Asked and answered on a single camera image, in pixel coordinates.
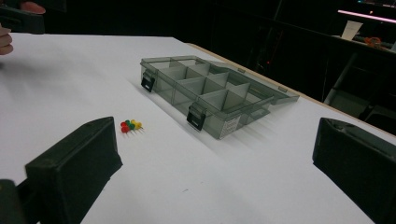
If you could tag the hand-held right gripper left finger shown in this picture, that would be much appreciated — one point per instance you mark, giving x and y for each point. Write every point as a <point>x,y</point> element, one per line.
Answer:
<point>71,174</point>

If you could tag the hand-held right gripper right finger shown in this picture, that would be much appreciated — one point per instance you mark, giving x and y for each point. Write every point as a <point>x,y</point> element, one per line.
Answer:
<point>358,161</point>

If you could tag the pile of coloured push pins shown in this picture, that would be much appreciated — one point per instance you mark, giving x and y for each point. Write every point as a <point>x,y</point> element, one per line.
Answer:
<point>125,128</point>

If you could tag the grey transparent compartment organizer box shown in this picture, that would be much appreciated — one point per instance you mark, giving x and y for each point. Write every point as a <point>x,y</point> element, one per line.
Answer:
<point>214,123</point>

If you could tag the white table cover sheet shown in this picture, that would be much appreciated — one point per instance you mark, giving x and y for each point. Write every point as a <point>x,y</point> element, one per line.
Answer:
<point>186,174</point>

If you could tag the orange object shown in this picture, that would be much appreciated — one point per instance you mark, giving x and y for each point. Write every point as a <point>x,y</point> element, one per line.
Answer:
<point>373,41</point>

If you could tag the white paper sign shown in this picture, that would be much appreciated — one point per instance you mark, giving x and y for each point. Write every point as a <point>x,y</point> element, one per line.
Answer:
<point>351,29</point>

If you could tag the pink light strip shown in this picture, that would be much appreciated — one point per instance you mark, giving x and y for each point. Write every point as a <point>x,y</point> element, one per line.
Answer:
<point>367,16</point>

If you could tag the grey metal frame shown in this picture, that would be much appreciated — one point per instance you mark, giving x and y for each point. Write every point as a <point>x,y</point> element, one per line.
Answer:
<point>345,99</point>

